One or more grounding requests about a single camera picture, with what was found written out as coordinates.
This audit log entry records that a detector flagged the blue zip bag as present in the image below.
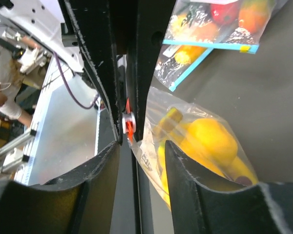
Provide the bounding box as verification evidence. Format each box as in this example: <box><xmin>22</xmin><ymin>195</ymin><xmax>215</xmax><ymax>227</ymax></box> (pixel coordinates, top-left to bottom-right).
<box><xmin>163</xmin><ymin>0</ymin><xmax>286</xmax><ymax>54</ymax></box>
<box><xmin>154</xmin><ymin>45</ymin><xmax>213</xmax><ymax>92</ymax></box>

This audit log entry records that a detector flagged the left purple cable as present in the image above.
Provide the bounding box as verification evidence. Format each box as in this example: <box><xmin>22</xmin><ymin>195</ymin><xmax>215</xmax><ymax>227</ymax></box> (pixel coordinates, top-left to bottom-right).
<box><xmin>53</xmin><ymin>52</ymin><xmax>100</xmax><ymax>110</ymax></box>

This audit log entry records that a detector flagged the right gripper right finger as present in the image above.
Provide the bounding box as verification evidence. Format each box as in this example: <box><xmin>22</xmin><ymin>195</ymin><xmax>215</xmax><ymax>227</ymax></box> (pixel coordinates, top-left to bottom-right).
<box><xmin>165</xmin><ymin>141</ymin><xmax>293</xmax><ymax>234</ymax></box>

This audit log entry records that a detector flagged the upper blue zip bag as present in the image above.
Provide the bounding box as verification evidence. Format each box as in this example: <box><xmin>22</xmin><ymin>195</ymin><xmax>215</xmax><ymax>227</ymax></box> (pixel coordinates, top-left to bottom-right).
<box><xmin>163</xmin><ymin>0</ymin><xmax>286</xmax><ymax>54</ymax></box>

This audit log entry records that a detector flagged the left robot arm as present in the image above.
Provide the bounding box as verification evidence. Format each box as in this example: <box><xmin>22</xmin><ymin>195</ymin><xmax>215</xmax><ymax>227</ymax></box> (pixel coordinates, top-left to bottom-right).
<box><xmin>0</xmin><ymin>0</ymin><xmax>175</xmax><ymax>142</ymax></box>

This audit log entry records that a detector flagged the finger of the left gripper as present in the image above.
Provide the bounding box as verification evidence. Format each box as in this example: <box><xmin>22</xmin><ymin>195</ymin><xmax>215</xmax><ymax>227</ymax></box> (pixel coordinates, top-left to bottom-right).
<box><xmin>126</xmin><ymin>0</ymin><xmax>175</xmax><ymax>141</ymax></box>
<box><xmin>59</xmin><ymin>0</ymin><xmax>122</xmax><ymax>143</ymax></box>

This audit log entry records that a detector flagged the person in background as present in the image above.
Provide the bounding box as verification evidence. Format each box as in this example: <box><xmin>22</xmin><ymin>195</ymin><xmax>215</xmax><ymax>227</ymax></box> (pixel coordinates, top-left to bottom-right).
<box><xmin>0</xmin><ymin>46</ymin><xmax>32</xmax><ymax>127</ymax></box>

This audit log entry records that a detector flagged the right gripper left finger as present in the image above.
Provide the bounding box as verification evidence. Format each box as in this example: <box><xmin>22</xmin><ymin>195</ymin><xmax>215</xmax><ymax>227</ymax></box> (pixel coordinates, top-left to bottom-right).
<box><xmin>0</xmin><ymin>141</ymin><xmax>120</xmax><ymax>234</ymax></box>

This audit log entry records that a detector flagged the red zip bag with fruit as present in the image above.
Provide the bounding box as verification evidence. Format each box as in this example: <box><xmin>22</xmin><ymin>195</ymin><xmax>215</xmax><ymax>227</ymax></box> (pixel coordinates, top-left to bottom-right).
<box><xmin>127</xmin><ymin>87</ymin><xmax>258</xmax><ymax>207</ymax></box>

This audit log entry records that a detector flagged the lower blue zip bag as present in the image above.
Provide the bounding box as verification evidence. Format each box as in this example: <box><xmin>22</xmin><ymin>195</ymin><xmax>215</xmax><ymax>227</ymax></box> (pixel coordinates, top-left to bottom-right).
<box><xmin>154</xmin><ymin>45</ymin><xmax>213</xmax><ymax>92</ymax></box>

